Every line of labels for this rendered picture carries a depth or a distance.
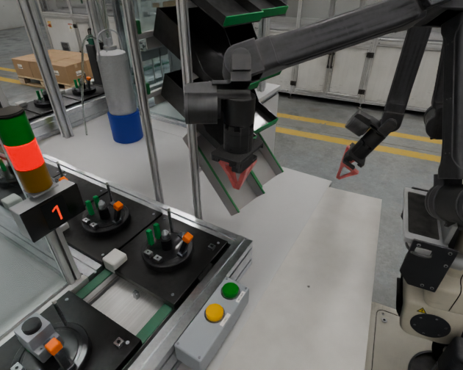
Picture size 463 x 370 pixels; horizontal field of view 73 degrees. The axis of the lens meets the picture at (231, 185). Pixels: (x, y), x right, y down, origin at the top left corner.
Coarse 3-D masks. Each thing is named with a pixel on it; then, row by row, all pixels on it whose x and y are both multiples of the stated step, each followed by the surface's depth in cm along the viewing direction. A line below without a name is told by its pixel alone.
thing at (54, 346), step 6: (48, 342) 55; (54, 342) 55; (60, 342) 55; (48, 348) 54; (54, 348) 54; (60, 348) 55; (54, 354) 54; (60, 354) 56; (60, 360) 57; (66, 360) 58; (60, 366) 58; (66, 366) 58
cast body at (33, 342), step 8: (32, 320) 56; (40, 320) 57; (16, 328) 56; (24, 328) 55; (32, 328) 55; (40, 328) 56; (48, 328) 57; (24, 336) 55; (32, 336) 55; (40, 336) 56; (48, 336) 57; (56, 336) 58; (24, 344) 57; (32, 344) 55; (40, 344) 56; (32, 352) 57; (40, 352) 55; (48, 352) 57; (40, 360) 56
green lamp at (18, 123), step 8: (24, 112) 54; (0, 120) 51; (8, 120) 52; (16, 120) 52; (24, 120) 54; (0, 128) 52; (8, 128) 52; (16, 128) 53; (24, 128) 54; (0, 136) 53; (8, 136) 53; (16, 136) 53; (24, 136) 54; (32, 136) 56; (8, 144) 54; (16, 144) 54; (24, 144) 55
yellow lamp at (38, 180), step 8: (40, 168) 58; (24, 176) 57; (32, 176) 58; (40, 176) 59; (48, 176) 60; (24, 184) 59; (32, 184) 59; (40, 184) 59; (48, 184) 61; (32, 192) 60
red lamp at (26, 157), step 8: (32, 144) 56; (8, 152) 55; (16, 152) 55; (24, 152) 55; (32, 152) 56; (40, 152) 58; (16, 160) 55; (24, 160) 56; (32, 160) 57; (40, 160) 58; (16, 168) 57; (24, 168) 57; (32, 168) 57
